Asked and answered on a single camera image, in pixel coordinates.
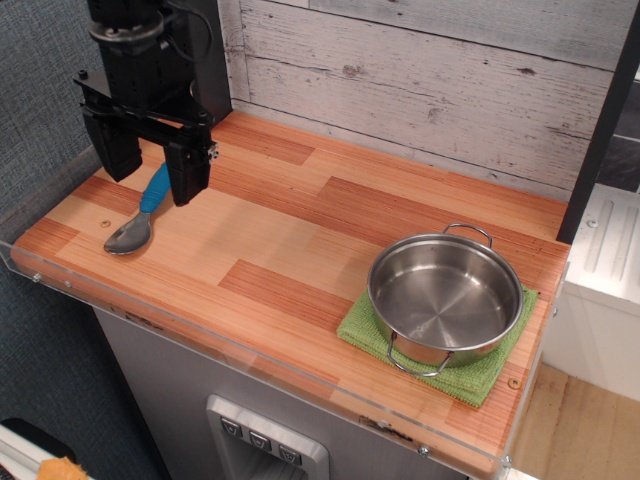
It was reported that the stainless steel pan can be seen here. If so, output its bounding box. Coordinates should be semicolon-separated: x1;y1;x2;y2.
367;223;524;378

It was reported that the blue handled metal spoon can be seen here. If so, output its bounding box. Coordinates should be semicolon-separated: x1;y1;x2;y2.
104;163;171;255

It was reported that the grey toy fridge cabinet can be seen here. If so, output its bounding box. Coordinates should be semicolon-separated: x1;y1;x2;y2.
96;310;462;479

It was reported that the silver dispenser button panel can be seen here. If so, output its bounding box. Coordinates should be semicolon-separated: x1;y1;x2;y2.
206;394;331;479

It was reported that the green folded cloth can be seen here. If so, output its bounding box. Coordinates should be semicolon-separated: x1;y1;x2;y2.
337;286;539;408

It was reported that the orange object at corner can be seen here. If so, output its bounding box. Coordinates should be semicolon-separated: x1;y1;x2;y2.
36;457;89;480

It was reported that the dark right vertical post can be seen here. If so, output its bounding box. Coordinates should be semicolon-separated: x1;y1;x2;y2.
556;2;639;245

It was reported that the white and black box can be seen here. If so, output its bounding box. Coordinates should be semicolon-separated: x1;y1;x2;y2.
1;418;77;479

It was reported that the clear acrylic edge guard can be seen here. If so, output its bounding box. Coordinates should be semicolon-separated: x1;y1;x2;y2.
0;147;571;476

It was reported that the white toy sink unit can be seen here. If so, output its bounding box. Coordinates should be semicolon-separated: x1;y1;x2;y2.
542;185;639;400

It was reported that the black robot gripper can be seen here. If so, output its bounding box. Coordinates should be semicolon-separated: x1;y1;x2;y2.
75;29;214;207

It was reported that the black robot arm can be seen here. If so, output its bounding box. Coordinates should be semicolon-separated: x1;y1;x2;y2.
74;1;216;206

